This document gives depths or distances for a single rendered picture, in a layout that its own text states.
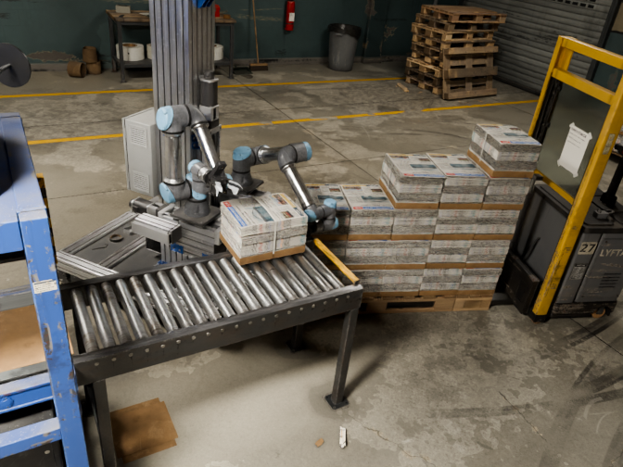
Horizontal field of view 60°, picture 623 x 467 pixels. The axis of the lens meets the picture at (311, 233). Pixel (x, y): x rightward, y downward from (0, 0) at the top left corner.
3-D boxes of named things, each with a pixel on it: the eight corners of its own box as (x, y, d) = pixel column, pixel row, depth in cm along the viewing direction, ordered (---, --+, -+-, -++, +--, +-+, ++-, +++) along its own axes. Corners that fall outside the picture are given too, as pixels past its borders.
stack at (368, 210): (286, 283, 403) (296, 182, 361) (433, 280, 425) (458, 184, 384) (294, 316, 370) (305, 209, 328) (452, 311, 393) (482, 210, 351)
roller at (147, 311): (138, 282, 263) (138, 273, 261) (166, 342, 229) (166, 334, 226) (128, 283, 261) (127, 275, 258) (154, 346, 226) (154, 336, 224)
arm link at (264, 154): (242, 148, 355) (294, 144, 313) (260, 145, 364) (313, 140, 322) (246, 167, 357) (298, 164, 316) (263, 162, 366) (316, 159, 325)
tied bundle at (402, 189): (377, 183, 372) (383, 152, 361) (418, 184, 378) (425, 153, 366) (394, 209, 340) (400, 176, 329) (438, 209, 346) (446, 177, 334)
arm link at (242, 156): (228, 167, 351) (228, 146, 344) (245, 162, 359) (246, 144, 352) (238, 173, 343) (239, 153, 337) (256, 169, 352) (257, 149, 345)
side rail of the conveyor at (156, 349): (354, 301, 278) (358, 283, 272) (361, 308, 274) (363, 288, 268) (75, 378, 216) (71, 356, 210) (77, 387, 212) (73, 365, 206)
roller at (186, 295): (178, 273, 272) (178, 265, 270) (210, 331, 238) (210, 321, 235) (168, 275, 270) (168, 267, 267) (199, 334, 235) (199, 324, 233)
